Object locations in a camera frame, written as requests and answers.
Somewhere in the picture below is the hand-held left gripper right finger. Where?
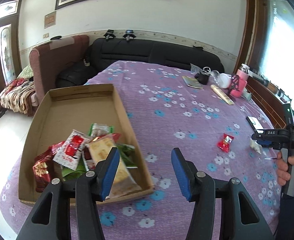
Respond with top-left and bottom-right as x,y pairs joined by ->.
171,147 -> 275,240

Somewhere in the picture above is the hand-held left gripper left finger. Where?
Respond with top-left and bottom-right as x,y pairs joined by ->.
16,147 -> 121,240

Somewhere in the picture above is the pale yellow snack packet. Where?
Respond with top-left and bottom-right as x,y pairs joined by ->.
249,139 -> 262,154

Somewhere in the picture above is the green snack packet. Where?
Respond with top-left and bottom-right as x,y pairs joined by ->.
116,142 -> 139,169
62,160 -> 87,180

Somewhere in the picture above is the beige cracker snack packet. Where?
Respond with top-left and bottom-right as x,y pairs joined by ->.
86,134 -> 142,198

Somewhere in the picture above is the shallow cardboard box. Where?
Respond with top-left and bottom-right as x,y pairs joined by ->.
18,84 -> 154,204

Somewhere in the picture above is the person's right hand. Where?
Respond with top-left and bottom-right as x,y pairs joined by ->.
276,152 -> 294,187

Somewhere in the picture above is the dark smartphone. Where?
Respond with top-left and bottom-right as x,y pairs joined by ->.
246,116 -> 265,130

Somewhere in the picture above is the small dark red snack packet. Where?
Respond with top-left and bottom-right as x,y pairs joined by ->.
83,147 -> 97,170

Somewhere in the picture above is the bright red snack packet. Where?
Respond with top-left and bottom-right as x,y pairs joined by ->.
217,133 -> 234,152

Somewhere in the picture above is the wooden window ledge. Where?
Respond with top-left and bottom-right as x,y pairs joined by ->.
246,75 -> 294,130

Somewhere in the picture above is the clear green-topped snack packet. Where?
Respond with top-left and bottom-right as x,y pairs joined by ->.
88,123 -> 115,139

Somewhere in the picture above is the white and red snack packet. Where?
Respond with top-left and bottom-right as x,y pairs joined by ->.
53,129 -> 92,169

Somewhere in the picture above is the pink thermos with knit sleeve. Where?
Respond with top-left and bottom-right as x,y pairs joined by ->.
231,64 -> 250,98

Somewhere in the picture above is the cream lotion tube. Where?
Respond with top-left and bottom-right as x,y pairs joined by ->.
210,84 -> 235,105

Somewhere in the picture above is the black phone stand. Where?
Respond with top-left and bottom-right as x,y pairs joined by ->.
227,74 -> 240,97

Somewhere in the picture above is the white round container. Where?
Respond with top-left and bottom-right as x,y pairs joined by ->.
218,73 -> 234,89

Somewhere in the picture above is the dark red gold snack packet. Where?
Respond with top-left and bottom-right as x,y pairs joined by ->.
33,142 -> 65,193

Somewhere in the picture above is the small black container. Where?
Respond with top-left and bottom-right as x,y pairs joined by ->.
194,67 -> 211,85

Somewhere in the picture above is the olive booklet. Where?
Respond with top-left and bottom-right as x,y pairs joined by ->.
182,76 -> 204,90

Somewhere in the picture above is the floral blanket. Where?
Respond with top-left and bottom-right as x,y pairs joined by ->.
0,77 -> 37,117

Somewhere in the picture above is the brown fabric armchair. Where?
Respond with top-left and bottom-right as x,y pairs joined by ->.
29,35 -> 90,117

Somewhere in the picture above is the black leather sofa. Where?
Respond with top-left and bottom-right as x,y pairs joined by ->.
56,37 -> 225,88

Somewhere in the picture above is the green patterned pillow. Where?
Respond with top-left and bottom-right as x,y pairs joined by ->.
18,64 -> 34,79

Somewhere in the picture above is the black clamp device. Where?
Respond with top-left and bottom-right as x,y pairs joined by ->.
103,29 -> 116,40
123,29 -> 137,41

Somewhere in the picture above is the wooden glass door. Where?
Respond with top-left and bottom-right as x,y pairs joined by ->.
0,0 -> 24,128

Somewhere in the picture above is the wooden wall plaque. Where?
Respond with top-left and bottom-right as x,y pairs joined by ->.
44,11 -> 56,29

